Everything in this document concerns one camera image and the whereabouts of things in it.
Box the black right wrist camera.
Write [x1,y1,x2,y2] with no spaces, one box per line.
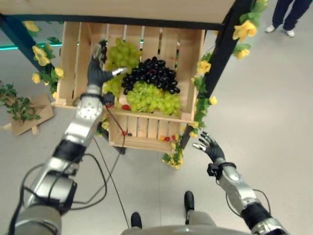
[207,163,220,177]

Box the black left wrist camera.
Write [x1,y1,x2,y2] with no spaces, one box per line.
[102,92,115,107]

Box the large wooden slat crate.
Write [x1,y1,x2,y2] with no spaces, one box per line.
[54,21,206,124]

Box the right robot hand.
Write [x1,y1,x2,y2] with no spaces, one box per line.
[192,131,225,163]

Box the small wooden slat crate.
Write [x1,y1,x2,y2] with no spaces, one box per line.
[108,113,196,154]

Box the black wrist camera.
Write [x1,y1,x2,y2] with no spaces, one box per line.
[207,163,220,177]
[102,92,115,107]

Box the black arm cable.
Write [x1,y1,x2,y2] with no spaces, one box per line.
[21,105,127,217]
[225,188,271,221]

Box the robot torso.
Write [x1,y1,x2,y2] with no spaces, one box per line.
[121,221,252,235]

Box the right dark robot foot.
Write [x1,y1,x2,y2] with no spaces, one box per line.
[183,190,195,212]

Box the thin black floor cable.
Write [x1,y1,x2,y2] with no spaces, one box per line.
[93,137,132,230]

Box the dark metal stand frame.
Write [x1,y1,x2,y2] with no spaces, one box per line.
[0,0,252,154]

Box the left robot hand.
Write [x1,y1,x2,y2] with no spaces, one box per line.
[87,40,129,87]

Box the green light strip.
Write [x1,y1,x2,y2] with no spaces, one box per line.
[0,43,62,50]

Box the green leafy plant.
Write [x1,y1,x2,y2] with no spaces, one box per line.
[0,80,42,122]

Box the dark robot foot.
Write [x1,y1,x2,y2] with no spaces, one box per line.
[131,212,143,230]
[183,190,195,212]

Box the brown cardboard piece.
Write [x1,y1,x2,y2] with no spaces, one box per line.
[0,93,55,137]

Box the wooden stand board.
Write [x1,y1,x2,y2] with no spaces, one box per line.
[0,0,237,25]

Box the black grape bunch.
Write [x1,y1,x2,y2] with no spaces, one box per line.
[121,56,181,95]

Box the large green grape bunch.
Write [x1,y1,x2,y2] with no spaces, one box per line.
[126,82,183,117]

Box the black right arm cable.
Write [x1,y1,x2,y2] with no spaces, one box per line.
[225,188,271,221]

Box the long yellow flower garland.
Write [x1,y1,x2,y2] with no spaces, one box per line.
[161,0,268,170]

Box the small green grape bunch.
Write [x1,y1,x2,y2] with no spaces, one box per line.
[102,72,126,98]

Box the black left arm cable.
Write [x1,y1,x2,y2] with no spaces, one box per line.
[21,105,127,217]

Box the left dark robot foot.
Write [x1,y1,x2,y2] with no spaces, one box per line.
[131,212,143,230]

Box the person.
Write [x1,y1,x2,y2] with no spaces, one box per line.
[265,0,307,38]

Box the short yellow flower garland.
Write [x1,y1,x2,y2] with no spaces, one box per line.
[94,117,110,138]

